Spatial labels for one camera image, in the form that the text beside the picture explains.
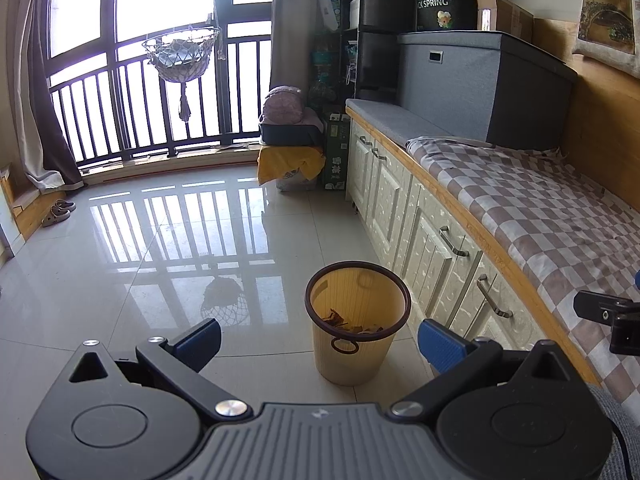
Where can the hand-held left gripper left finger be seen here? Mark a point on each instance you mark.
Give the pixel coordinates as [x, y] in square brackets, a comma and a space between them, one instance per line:
[197, 342]

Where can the white printed bag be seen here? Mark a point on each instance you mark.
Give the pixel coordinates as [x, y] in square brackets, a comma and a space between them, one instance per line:
[295, 182]

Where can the black shelf unit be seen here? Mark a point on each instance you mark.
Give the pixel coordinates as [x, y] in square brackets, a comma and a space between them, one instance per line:
[385, 5]

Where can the grey seat cushion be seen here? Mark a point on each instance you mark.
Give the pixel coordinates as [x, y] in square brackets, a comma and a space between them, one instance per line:
[390, 117]

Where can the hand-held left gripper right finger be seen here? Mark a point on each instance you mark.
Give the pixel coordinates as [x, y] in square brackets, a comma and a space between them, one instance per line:
[442, 345]

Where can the yellow cloth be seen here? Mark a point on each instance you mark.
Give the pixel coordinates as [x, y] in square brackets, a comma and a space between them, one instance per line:
[285, 160]

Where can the black round box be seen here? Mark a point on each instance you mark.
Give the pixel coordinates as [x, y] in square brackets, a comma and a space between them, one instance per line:
[445, 10]

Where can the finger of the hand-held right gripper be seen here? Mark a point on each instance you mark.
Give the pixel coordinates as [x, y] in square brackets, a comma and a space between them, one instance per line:
[597, 305]

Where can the grey fabric storage box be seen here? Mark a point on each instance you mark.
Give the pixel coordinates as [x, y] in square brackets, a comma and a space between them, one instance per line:
[480, 85]

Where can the black balcony railing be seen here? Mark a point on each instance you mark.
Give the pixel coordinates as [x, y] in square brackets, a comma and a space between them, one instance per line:
[140, 95]

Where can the brown cardboard box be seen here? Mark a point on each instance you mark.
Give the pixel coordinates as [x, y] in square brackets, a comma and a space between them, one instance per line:
[507, 17]

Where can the white paper roll pack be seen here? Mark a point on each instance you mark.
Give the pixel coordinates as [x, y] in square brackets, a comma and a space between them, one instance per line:
[331, 7]

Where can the embroidered picture cushion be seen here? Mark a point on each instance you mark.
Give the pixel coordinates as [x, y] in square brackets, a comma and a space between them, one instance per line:
[607, 15]

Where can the black window frame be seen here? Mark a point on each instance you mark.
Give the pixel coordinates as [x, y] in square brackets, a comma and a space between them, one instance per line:
[110, 5]

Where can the grey slipper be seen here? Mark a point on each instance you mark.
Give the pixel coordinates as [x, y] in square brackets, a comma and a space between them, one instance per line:
[65, 205]
[54, 217]

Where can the wooden backboard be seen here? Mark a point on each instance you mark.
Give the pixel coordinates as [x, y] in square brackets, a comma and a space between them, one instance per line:
[605, 125]

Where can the white cabinet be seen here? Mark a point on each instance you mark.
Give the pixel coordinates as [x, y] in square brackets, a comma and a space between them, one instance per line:
[395, 200]

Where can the black tray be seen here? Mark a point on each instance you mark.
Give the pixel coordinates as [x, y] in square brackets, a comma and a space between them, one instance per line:
[290, 132]

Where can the yellow plastic waste bin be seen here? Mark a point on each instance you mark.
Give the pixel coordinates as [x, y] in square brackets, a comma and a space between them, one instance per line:
[350, 360]

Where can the brown curtain white lining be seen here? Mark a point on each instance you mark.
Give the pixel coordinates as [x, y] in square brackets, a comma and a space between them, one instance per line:
[35, 110]

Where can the brown white checkered blanket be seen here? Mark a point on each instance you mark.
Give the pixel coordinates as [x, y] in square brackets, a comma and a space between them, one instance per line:
[540, 210]

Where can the brown paper scrap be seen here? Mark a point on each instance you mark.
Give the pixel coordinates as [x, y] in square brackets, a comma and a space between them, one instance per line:
[336, 320]

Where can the green cardboard box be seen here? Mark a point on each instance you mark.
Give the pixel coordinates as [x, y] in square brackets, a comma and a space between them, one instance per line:
[336, 155]

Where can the hanging net basket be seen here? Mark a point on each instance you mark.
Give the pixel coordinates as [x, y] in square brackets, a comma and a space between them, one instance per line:
[182, 57]

